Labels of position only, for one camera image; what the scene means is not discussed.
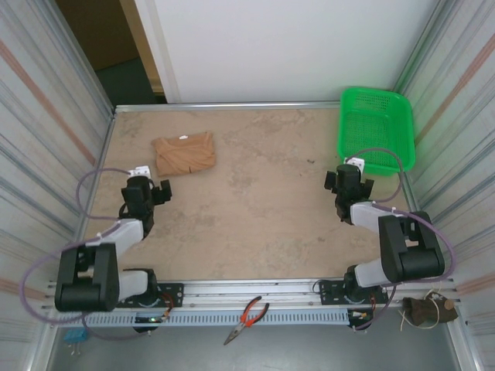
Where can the tan t-shirt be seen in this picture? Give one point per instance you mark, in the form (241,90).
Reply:
(185,156)

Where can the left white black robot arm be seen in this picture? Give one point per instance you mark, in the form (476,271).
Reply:
(85,286)

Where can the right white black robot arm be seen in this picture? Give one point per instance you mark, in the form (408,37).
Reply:
(410,247)

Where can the green plastic basket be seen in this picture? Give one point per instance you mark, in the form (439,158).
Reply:
(371,123)

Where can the blue binder clip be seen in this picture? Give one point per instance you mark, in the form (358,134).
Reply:
(75,335)

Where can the brown wooden door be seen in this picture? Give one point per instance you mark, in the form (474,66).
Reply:
(96,31)

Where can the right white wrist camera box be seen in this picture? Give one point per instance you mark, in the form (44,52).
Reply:
(356,162)

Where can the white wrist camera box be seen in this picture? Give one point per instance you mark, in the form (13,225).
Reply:
(356,162)
(138,171)

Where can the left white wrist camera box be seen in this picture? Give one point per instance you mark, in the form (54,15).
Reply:
(138,171)

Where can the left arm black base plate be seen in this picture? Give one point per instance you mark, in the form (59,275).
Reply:
(174,293)

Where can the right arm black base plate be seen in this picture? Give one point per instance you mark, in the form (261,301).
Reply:
(328,290)

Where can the aluminium mounting rail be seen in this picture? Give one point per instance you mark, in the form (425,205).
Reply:
(251,290)

